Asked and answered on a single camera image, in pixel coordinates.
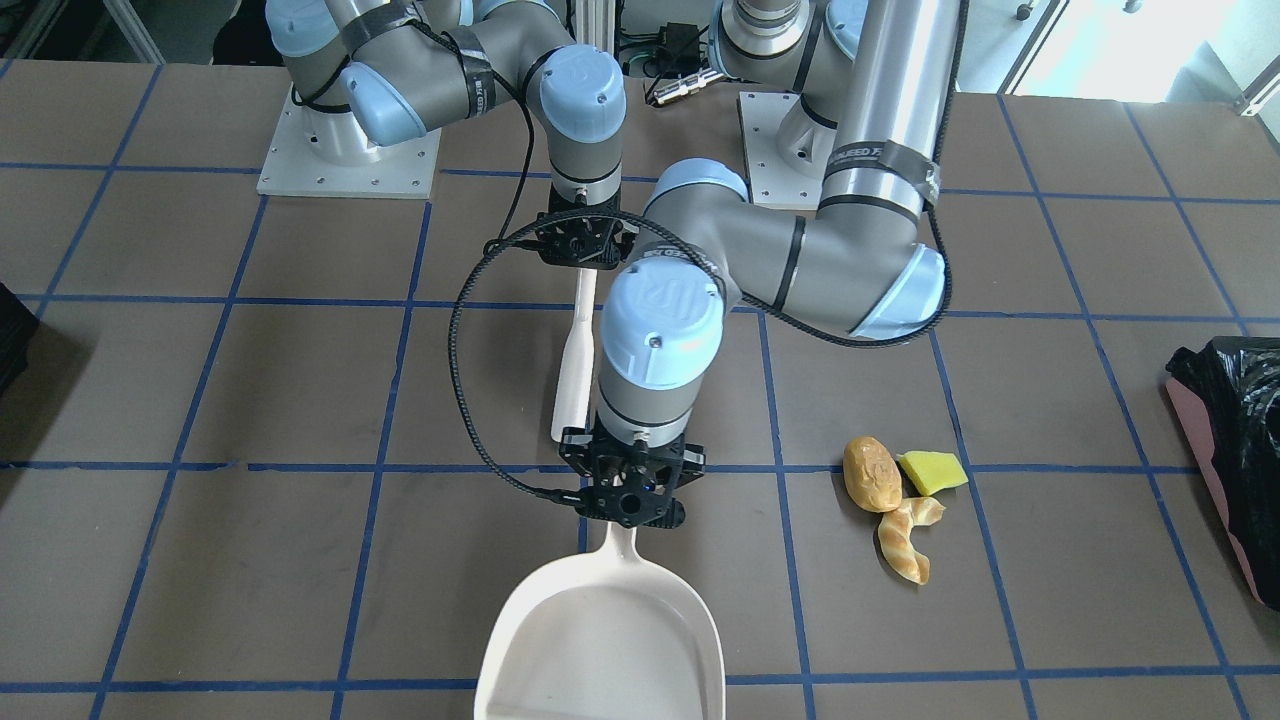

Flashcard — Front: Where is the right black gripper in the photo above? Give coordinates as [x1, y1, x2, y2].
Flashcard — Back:
[535, 218, 637, 272]

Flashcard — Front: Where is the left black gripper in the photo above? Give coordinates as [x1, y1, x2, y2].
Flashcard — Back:
[558, 427, 705, 529]

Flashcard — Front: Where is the white hand brush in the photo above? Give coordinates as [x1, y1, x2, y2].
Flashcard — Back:
[550, 269, 598, 443]

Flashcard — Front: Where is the white plastic dustpan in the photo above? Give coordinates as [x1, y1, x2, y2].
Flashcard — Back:
[474, 524, 727, 719]

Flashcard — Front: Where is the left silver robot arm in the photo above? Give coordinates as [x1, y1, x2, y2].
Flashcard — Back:
[554, 1, 968, 527]

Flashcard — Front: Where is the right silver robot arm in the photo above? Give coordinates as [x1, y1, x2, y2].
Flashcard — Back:
[264, 1, 634, 270]

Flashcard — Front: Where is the black bin at edge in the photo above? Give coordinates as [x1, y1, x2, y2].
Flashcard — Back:
[0, 283, 40, 395]

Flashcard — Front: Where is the pink bin with black bag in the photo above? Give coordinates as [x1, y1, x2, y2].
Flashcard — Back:
[1165, 336, 1279, 610]

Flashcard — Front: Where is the silver cylindrical connector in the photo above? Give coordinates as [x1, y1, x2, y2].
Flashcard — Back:
[645, 68, 730, 108]

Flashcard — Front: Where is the black power adapter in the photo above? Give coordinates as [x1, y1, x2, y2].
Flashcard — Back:
[655, 22, 707, 72]

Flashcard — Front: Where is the brown bread roll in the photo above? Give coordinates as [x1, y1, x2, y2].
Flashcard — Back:
[844, 436, 902, 512]

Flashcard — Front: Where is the twisted croissant pastry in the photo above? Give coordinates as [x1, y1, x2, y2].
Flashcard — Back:
[877, 497, 945, 585]

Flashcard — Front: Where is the yellow sponge wedge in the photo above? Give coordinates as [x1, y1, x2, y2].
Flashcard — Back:
[897, 450, 970, 496]

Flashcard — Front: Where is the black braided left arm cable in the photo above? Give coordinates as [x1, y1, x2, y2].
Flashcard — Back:
[447, 208, 946, 501]

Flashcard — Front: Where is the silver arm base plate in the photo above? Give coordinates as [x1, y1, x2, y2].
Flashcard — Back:
[737, 90, 946, 211]

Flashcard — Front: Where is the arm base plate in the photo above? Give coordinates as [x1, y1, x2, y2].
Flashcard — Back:
[256, 94, 442, 200]

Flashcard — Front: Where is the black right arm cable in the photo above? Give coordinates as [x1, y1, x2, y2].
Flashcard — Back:
[291, 20, 561, 256]

